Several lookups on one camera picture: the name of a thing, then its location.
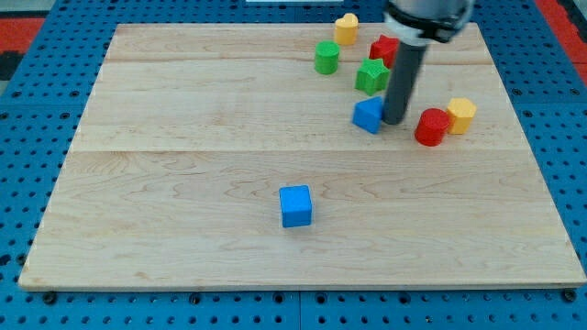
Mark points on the blue triangle block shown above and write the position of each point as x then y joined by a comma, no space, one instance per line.
367,114

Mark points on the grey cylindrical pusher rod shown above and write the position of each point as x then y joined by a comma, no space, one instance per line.
404,74

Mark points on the blue cube block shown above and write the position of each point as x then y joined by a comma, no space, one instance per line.
296,206

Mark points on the wooden board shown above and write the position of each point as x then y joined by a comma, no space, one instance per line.
171,182

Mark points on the green cylinder block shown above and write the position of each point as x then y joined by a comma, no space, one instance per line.
326,57

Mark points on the green star block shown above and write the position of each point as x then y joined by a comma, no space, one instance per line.
372,76

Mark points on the red cylinder block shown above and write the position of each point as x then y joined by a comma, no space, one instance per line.
432,127

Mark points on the yellow heart block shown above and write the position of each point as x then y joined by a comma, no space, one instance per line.
346,30

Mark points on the red star block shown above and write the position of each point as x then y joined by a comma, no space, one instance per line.
384,48

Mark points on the yellow hexagon block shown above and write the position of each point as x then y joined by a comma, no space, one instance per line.
461,111

